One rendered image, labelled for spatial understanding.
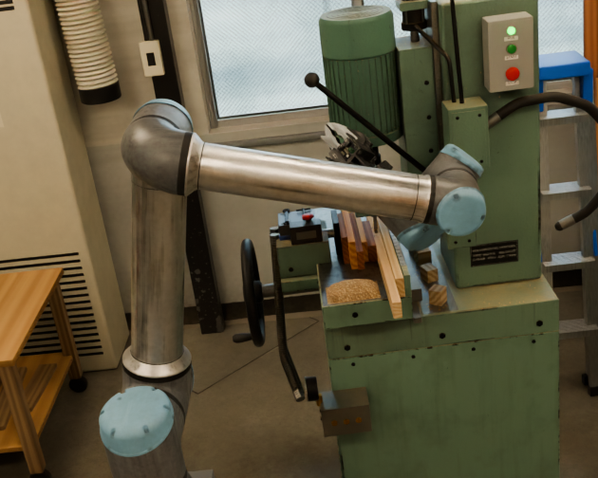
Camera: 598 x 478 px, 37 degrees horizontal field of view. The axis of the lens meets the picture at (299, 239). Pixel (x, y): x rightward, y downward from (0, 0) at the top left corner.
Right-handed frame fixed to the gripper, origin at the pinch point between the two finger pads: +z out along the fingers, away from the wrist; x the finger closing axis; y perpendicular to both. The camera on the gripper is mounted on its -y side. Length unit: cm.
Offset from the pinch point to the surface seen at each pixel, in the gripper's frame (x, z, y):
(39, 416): 156, 51, -49
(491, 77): -30.4, -10.4, -19.1
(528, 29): -43.0, -9.8, -18.2
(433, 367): 32, -39, -45
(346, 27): -17.8, 15.8, -1.3
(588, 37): -59, 46, -149
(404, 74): -17.9, 5.4, -15.7
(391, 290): 18.5, -29.5, -17.1
